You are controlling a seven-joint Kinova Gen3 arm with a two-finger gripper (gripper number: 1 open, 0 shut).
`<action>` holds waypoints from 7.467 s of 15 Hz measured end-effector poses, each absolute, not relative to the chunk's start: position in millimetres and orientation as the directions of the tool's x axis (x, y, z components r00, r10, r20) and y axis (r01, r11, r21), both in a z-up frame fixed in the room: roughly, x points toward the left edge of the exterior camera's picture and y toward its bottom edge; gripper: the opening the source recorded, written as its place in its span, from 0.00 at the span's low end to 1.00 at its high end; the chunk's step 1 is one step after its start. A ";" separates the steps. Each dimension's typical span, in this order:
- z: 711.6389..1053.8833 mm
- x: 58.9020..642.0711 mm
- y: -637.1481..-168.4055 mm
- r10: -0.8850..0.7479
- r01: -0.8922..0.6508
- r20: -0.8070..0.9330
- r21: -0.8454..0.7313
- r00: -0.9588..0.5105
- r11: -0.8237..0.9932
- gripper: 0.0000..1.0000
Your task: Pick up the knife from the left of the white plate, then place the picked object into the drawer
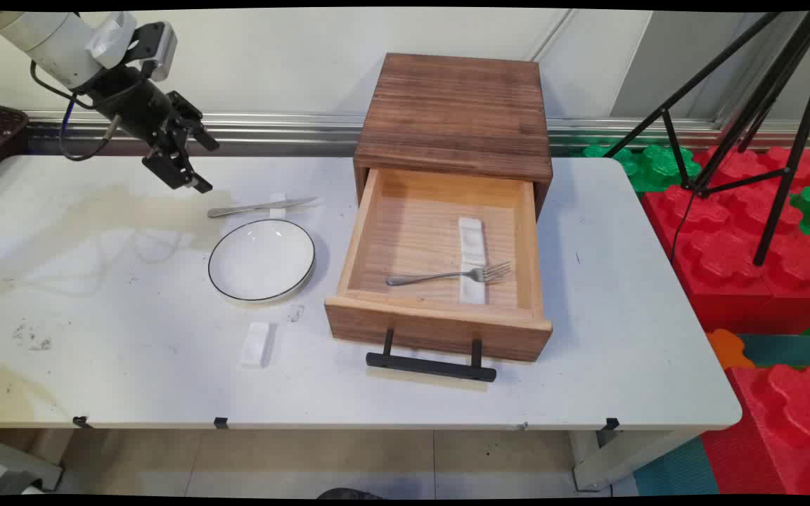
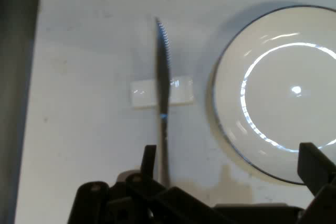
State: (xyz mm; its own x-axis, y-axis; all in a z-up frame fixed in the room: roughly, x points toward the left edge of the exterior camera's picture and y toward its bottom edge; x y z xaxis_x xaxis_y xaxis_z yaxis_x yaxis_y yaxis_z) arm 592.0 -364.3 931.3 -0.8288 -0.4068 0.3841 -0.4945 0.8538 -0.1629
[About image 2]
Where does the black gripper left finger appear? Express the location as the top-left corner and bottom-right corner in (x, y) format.
(67, 144), (232, 224)

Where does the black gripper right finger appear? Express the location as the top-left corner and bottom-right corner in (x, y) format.
(297, 142), (336, 224)

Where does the silver serrated table knife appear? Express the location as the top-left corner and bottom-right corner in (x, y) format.
(154, 16), (173, 187)

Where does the white plate with dark rim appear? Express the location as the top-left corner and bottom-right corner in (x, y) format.
(212, 5), (336, 186)

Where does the white ceramic cutlery rest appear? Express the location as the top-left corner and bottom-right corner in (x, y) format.
(130, 75), (196, 110)

